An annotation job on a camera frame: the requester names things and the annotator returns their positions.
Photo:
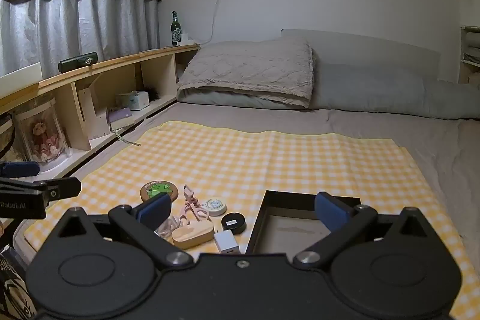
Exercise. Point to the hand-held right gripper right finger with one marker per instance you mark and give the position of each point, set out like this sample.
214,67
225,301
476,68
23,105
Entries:
332,210

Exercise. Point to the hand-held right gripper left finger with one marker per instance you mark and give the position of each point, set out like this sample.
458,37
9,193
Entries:
155,210

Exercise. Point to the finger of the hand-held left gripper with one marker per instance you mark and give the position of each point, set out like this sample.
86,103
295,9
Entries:
18,169
60,188

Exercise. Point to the clear plastic case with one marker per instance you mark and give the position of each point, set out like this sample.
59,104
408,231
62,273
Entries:
168,226

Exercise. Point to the round cork coaster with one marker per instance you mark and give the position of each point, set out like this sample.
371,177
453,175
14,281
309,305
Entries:
150,188

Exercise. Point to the oval wooden box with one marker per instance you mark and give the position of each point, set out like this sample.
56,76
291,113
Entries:
193,234

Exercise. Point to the black rectangular box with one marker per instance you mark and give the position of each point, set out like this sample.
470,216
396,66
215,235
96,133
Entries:
262,226

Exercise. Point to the white charger plug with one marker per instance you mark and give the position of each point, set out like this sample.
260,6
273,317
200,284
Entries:
226,241

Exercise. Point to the pink eyelash curler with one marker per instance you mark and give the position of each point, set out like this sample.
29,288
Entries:
191,205

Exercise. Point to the plush toy in clear bag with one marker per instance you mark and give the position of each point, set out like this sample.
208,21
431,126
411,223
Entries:
41,140

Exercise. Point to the round white tape measure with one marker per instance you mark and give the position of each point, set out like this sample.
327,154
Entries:
215,205

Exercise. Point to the black white printed cloth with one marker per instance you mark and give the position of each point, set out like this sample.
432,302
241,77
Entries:
11,278

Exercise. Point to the black round tin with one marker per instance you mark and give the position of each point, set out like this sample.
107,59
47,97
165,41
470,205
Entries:
233,222

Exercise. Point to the wooden board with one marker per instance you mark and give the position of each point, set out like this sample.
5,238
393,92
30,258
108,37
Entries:
90,113

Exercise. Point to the purple book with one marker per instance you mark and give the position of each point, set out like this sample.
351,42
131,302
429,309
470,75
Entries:
120,115

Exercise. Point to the white box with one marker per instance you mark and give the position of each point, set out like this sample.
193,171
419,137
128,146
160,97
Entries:
18,74

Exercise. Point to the yellow checkered mat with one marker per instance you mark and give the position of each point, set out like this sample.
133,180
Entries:
243,162

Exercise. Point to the light tissue box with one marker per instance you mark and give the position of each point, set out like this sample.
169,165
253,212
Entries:
138,100

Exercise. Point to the black fluffy item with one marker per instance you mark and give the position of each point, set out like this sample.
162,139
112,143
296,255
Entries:
154,94

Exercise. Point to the dark green case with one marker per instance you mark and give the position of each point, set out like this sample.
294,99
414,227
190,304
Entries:
78,62

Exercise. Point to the wooden bedside shelf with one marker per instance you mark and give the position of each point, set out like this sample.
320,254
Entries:
112,61

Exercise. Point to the grey curtain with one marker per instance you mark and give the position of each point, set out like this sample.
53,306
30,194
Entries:
93,27

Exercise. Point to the beige quilted blanket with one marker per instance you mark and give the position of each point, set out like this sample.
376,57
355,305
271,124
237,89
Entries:
247,69

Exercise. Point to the grey headboard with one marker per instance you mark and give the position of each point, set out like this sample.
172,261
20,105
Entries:
367,46

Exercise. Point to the small white adapter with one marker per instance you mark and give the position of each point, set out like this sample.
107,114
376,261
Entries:
185,39

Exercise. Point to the green glass bottle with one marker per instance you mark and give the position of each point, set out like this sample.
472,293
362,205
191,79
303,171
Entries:
175,31

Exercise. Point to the wooden open shelf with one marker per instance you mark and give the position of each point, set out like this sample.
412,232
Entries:
470,57

